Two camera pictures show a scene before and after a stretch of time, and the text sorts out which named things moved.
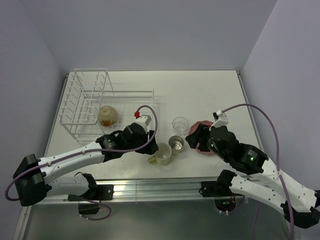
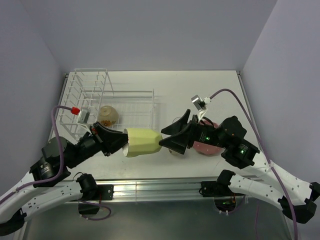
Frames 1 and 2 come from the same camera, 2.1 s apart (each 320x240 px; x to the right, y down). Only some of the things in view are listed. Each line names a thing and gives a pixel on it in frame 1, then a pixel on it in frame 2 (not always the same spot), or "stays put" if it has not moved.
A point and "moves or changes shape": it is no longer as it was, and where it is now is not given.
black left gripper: x=153 y=147 to x=107 y=139
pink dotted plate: x=197 y=147 stays put
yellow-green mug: x=162 y=157 moves or changes shape
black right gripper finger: x=202 y=129 to x=173 y=128
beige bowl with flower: x=108 y=116 stays put
